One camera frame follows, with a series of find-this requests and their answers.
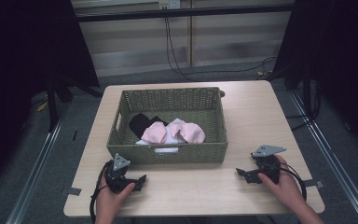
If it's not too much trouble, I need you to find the white cloth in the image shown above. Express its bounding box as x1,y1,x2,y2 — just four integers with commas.
134,118,188,154

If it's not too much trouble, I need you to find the black wall cable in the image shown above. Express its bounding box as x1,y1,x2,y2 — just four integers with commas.
163,8,278,83

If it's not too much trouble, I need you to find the white wall socket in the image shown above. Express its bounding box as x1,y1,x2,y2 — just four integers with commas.
158,0,182,10

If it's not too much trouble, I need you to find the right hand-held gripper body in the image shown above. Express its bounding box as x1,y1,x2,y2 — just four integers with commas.
250,144,288,185

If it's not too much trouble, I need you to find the right hand-held gripper black cable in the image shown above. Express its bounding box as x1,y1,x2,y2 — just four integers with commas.
279,166,308,202

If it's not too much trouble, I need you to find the black metal stand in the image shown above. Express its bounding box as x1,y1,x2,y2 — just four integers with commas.
45,76,60,133
302,60,314,118

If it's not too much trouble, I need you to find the person's left hand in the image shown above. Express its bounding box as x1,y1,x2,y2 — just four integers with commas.
95,174,137,218

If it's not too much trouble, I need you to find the grey tape strip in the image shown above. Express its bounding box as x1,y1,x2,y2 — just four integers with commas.
66,187,83,197
303,179,324,189

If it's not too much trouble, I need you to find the black curtain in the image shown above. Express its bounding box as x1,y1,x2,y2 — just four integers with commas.
0,0,101,198
272,0,358,158

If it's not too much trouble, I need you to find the metal floor rail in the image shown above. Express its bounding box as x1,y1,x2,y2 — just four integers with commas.
5,102,70,224
288,90,358,224

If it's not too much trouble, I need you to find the green woven basket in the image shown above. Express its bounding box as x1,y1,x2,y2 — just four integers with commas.
106,87,229,165

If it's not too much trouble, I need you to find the person's right hand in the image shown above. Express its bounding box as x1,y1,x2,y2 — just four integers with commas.
257,154,307,210

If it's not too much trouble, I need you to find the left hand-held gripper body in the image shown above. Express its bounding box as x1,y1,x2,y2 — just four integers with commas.
103,152,139,195

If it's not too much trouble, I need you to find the pink sock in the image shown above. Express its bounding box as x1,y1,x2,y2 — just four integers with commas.
140,120,169,145
170,120,207,145

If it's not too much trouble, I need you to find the hand-held gripper black cable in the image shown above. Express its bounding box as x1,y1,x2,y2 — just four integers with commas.
89,159,114,224
279,166,308,202

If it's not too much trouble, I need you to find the black horizontal bar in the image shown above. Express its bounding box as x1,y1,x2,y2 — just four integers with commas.
74,3,295,23

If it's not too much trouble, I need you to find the left hand-held gripper black cable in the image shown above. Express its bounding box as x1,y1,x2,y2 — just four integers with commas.
89,159,114,224

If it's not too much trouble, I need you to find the black sock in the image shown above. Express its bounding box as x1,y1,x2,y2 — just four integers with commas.
128,113,170,140

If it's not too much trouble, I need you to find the yellow floor scrap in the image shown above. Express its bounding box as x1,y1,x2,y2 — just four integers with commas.
35,100,49,113

